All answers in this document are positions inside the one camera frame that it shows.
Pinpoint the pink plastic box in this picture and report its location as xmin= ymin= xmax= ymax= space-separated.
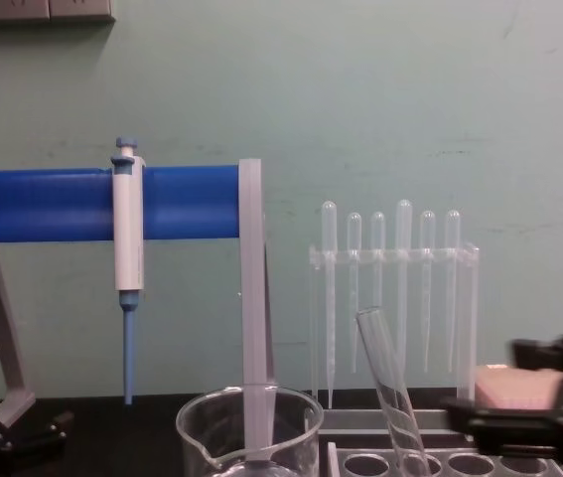
xmin=474 ymin=364 xmax=563 ymax=412

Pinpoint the clear acrylic dropper stand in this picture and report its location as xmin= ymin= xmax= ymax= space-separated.
xmin=307 ymin=239 xmax=482 ymax=432

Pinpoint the clear glass test tube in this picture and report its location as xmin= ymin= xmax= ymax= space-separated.
xmin=354 ymin=306 xmax=432 ymax=477

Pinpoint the clear plastic transfer pipette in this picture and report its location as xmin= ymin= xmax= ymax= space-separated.
xmin=369 ymin=211 xmax=387 ymax=319
xmin=346 ymin=212 xmax=363 ymax=375
xmin=394 ymin=198 xmax=413 ymax=395
xmin=419 ymin=210 xmax=437 ymax=375
xmin=321 ymin=200 xmax=339 ymax=410

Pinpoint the grey test tube rack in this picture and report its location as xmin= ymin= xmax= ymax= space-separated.
xmin=326 ymin=439 xmax=563 ymax=477

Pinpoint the blue and grey pipette stand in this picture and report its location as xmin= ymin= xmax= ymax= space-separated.
xmin=0 ymin=157 xmax=279 ymax=429

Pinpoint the white and blue pipette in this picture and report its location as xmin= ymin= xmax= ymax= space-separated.
xmin=109 ymin=136 xmax=147 ymax=406

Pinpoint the clear glass beaker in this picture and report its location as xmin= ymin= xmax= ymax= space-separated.
xmin=175 ymin=384 xmax=325 ymax=477

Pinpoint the grey wall socket panel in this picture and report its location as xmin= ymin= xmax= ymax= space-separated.
xmin=0 ymin=0 xmax=118 ymax=26

